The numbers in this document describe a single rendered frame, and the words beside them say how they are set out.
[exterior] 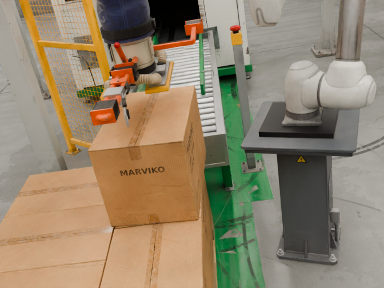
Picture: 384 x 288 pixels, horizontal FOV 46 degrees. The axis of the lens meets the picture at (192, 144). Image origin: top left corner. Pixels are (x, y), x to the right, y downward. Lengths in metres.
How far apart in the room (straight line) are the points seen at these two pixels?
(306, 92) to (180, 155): 0.64
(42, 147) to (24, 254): 1.53
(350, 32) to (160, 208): 1.09
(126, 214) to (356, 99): 1.10
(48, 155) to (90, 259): 1.72
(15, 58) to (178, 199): 1.79
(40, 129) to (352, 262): 2.28
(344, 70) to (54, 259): 1.46
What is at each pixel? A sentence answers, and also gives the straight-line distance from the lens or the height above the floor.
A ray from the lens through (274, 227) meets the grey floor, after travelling 2.78.
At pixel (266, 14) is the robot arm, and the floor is 1.39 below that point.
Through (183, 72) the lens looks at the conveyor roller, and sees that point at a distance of 3.78.
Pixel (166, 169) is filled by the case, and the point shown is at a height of 0.82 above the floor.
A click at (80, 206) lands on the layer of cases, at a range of 2.32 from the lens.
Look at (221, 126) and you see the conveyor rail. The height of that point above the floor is 0.59.
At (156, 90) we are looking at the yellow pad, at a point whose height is 1.11.
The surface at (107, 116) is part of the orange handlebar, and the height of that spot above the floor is 1.23.
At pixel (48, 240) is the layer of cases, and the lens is 2.18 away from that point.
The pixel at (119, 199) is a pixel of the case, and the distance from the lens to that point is 2.00.
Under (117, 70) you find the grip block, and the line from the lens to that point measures 1.74.
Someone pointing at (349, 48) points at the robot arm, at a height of 1.12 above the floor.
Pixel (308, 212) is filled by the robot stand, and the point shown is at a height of 0.30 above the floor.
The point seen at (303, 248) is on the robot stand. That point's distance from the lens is 2.55.
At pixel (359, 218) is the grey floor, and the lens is 2.84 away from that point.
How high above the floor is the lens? 1.77
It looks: 28 degrees down
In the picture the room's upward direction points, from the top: 11 degrees counter-clockwise
